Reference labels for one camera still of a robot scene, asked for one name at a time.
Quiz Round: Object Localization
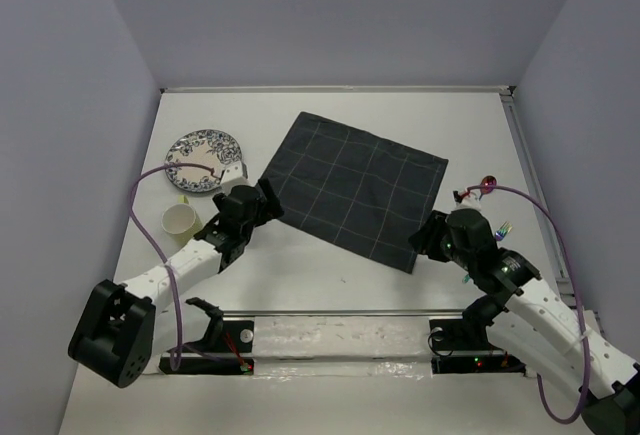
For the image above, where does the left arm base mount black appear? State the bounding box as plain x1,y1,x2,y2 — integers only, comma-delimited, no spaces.
152,297,255,376

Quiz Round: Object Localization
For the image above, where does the dark grey checked cloth placemat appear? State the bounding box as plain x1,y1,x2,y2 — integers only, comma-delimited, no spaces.
263,112,448,273

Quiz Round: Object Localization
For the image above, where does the blue floral ceramic plate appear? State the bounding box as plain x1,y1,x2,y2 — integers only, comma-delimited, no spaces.
165,129,243,194

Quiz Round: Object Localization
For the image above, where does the iridescent fork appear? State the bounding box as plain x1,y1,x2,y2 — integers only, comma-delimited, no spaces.
462,221,513,284

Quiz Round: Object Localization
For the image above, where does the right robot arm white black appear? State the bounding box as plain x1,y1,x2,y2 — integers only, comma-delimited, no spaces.
409,208,639,434

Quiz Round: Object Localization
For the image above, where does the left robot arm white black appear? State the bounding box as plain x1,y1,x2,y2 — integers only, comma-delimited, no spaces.
68,178,284,388

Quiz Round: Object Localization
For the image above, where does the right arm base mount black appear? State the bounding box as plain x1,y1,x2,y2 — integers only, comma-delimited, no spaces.
427,296,526,374

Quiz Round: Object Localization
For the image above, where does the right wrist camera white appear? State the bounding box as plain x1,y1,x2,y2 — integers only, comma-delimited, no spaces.
453,189,482,212

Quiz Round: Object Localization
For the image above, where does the iridescent spoon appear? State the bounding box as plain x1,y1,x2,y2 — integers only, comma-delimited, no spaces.
478,175,498,200

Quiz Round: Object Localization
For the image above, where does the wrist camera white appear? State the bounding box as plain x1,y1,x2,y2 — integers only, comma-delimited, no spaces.
220,161,249,195
453,189,482,212

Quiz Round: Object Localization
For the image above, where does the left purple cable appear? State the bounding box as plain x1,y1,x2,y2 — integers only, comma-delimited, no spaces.
128,162,221,371

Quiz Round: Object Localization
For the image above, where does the pale yellow mug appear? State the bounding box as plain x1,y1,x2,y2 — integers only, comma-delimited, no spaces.
161,195,203,248

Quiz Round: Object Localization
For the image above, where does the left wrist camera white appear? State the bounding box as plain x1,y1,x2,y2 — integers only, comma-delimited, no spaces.
220,161,249,195

